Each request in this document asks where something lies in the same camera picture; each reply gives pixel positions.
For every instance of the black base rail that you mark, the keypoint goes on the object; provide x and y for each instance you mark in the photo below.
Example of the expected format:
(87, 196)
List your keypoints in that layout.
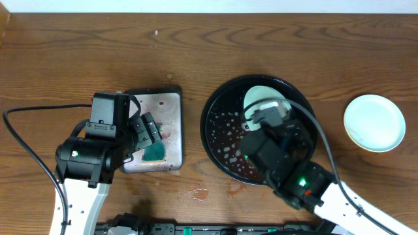
(132, 224)

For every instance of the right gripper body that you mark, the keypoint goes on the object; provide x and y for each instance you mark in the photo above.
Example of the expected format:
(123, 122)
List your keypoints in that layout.
(288, 126)

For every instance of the yellow plate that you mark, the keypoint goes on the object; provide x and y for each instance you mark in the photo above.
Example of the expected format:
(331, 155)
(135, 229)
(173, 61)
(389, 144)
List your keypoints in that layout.
(352, 139)

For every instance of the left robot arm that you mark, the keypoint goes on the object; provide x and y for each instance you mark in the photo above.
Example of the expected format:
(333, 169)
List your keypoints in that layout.
(86, 164)

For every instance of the round black tray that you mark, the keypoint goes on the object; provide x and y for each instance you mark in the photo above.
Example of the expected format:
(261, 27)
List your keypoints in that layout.
(222, 127)

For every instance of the green orange sponge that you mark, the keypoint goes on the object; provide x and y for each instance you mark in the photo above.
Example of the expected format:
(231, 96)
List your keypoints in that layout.
(155, 152)

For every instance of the rectangular black sponge tray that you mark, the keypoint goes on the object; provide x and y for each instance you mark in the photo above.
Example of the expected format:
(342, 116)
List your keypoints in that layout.
(165, 105)

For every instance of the light green plate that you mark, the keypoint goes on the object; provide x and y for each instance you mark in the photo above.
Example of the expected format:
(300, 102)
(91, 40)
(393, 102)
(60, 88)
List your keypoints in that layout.
(375, 122)
(258, 93)

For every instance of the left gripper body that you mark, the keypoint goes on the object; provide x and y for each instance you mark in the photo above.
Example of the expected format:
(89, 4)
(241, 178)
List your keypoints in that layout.
(144, 131)

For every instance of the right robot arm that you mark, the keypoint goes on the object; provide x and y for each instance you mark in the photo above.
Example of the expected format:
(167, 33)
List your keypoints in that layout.
(278, 150)

